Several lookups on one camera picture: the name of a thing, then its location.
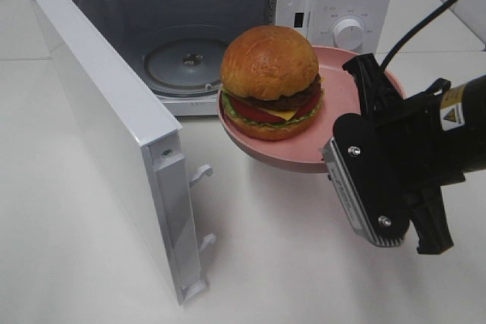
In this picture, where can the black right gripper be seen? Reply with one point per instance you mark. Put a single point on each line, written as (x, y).
(424, 136)

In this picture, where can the pink round plate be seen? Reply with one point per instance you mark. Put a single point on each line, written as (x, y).
(302, 152)

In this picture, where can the burger with bun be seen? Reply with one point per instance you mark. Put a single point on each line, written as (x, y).
(271, 85)

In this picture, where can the white microwave door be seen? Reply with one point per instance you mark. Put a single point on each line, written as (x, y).
(134, 139)

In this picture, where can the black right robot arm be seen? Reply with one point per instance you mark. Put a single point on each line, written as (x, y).
(474, 127)

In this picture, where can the white upper microwave knob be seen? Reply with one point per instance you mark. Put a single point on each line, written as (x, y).
(348, 33)

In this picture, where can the glass microwave turntable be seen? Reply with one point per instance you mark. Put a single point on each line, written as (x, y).
(184, 61)

